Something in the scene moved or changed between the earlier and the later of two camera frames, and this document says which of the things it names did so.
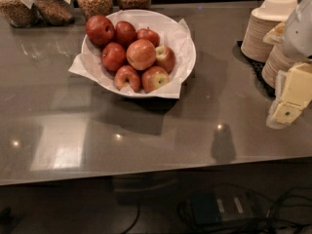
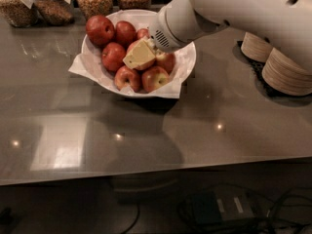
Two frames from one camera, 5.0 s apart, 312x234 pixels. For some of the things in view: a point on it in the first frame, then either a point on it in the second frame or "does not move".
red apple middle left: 113,57 does not move
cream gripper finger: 296,94 → 139,56
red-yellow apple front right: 154,77 does not move
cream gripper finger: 277,98 → 157,53
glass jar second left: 52,8 does not move
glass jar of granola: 94,0 does not move
